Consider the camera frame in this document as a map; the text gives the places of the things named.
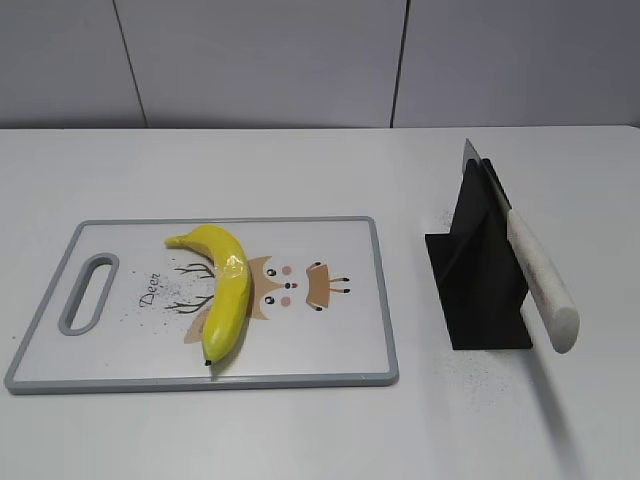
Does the yellow plastic banana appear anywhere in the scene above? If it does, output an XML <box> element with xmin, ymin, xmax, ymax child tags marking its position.
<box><xmin>165</xmin><ymin>224</ymin><xmax>251</xmax><ymax>366</ymax></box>

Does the white-handled kitchen knife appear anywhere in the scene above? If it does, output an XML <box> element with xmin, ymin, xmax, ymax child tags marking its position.
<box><xmin>463</xmin><ymin>139</ymin><xmax>580</xmax><ymax>354</ymax></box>

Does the black knife stand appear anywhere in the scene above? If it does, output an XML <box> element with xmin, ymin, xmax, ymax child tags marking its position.
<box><xmin>425</xmin><ymin>160</ymin><xmax>532</xmax><ymax>351</ymax></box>

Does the white grey-rimmed cutting board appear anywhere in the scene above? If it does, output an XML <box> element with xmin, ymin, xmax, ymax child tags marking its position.
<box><xmin>5</xmin><ymin>216</ymin><xmax>398</xmax><ymax>395</ymax></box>

